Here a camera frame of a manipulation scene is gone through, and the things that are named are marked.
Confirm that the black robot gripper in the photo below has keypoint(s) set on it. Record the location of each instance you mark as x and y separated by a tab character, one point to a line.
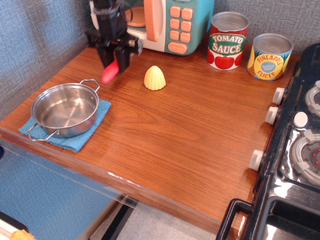
110	33

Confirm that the red handled metal spoon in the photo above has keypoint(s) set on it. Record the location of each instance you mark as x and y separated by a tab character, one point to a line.
110	72

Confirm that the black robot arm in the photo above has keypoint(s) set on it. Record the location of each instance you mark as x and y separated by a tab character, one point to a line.
108	4

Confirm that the yellow toy corn piece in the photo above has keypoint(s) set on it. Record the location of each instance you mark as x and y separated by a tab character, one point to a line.
154	78

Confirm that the teal toy microwave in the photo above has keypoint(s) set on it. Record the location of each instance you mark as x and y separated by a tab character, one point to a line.
169	26

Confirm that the blue cloth mat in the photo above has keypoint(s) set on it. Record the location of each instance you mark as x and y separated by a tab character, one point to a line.
72	143

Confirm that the tomato sauce can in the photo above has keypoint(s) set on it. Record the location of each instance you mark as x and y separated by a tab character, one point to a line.
227	38

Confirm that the pineapple slices can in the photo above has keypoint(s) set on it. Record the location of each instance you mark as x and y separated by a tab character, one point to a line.
269	56

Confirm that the orange object bottom left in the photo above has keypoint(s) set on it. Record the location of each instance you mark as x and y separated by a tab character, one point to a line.
21	235

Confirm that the black toy stove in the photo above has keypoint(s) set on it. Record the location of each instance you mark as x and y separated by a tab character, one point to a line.
286	203

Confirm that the steel pan with handles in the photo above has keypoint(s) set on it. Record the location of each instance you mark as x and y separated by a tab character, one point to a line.
64	111

